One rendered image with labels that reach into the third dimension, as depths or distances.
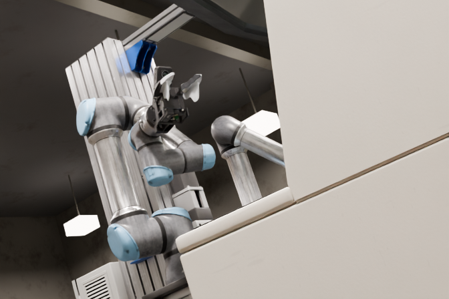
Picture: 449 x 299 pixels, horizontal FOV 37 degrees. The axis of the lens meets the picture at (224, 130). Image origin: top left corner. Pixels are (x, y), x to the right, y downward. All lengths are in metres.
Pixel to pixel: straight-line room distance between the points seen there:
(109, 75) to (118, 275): 0.74
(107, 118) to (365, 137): 1.28
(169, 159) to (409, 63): 1.01
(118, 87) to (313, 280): 1.64
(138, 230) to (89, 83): 0.80
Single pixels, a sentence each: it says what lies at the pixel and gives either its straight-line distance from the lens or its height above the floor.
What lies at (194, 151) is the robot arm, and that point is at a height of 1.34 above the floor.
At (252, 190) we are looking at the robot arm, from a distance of 2.69.
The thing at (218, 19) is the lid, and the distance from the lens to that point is 2.46.
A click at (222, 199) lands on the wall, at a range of 12.04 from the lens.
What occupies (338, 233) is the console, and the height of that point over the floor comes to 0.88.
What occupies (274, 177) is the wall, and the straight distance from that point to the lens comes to 11.47.
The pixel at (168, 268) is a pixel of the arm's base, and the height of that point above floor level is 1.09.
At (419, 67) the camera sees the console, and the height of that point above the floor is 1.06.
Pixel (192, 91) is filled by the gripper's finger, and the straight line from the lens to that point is 1.75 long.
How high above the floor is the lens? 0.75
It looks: 19 degrees up
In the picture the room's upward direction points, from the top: 19 degrees counter-clockwise
